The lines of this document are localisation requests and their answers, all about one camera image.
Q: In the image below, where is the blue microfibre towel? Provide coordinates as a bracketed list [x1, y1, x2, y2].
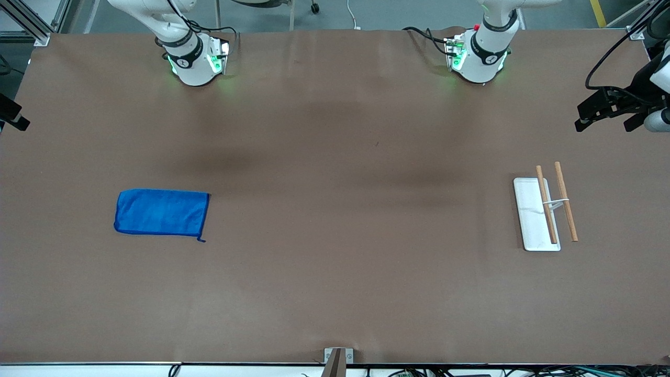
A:
[114, 188, 211, 243]

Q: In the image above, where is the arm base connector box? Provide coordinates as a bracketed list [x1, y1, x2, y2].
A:
[444, 32, 468, 72]
[207, 36, 231, 75]

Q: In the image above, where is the wooden rack rod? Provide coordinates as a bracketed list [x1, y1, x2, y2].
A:
[535, 165, 559, 245]
[554, 161, 579, 242]

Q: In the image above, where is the chair base with caster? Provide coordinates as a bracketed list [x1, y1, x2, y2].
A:
[215, 0, 321, 31]

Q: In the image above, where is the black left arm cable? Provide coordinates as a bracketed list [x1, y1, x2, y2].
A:
[585, 0, 670, 105]

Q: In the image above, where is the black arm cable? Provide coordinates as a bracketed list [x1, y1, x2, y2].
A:
[585, 0, 670, 105]
[166, 0, 240, 38]

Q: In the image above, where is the aluminium frame profile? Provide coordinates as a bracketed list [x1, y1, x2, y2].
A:
[607, 0, 670, 41]
[0, 0, 51, 47]

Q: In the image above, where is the white rack base plate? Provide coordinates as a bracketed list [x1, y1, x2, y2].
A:
[513, 178, 561, 252]

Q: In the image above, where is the black base cable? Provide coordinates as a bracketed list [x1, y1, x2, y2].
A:
[402, 26, 454, 56]

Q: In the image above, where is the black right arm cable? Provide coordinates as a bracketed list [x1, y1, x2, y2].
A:
[166, 0, 240, 38]

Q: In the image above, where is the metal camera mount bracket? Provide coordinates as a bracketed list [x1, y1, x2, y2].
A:
[320, 347, 354, 377]

